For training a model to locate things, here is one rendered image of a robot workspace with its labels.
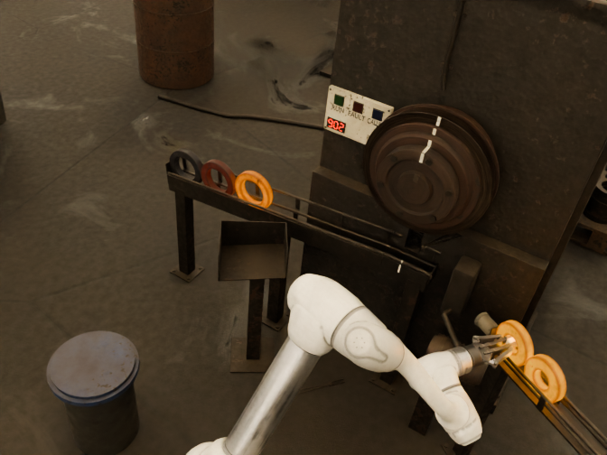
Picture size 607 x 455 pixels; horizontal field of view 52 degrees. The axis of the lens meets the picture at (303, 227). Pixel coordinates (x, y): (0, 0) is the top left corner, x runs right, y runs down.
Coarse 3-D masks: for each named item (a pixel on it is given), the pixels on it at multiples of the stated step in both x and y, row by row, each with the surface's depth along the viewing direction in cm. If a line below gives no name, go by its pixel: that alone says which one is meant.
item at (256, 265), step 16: (224, 224) 246; (240, 224) 247; (256, 224) 247; (272, 224) 248; (224, 240) 252; (240, 240) 252; (256, 240) 253; (272, 240) 253; (224, 256) 248; (240, 256) 248; (256, 256) 248; (272, 256) 248; (224, 272) 242; (240, 272) 242; (256, 272) 242; (272, 272) 242; (256, 288) 252; (256, 304) 259; (256, 320) 265; (256, 336) 272; (240, 352) 285; (256, 352) 279; (272, 352) 286; (240, 368) 278; (256, 368) 278
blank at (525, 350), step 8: (512, 320) 209; (504, 328) 210; (512, 328) 206; (520, 328) 205; (512, 336) 207; (520, 336) 203; (528, 336) 203; (504, 344) 212; (520, 344) 204; (528, 344) 202; (512, 352) 210; (520, 352) 205; (528, 352) 202; (512, 360) 210; (520, 360) 206
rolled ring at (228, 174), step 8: (216, 160) 269; (208, 168) 271; (216, 168) 268; (224, 168) 266; (208, 176) 276; (224, 176) 268; (232, 176) 268; (208, 184) 277; (232, 184) 268; (232, 192) 271
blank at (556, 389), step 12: (528, 360) 202; (540, 360) 197; (552, 360) 195; (528, 372) 203; (540, 372) 202; (552, 372) 193; (540, 384) 201; (552, 384) 194; (564, 384) 192; (552, 396) 195
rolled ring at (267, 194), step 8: (240, 176) 264; (248, 176) 261; (256, 176) 260; (240, 184) 267; (264, 184) 259; (240, 192) 270; (264, 192) 261; (272, 192) 263; (248, 200) 270; (256, 200) 271; (264, 200) 264
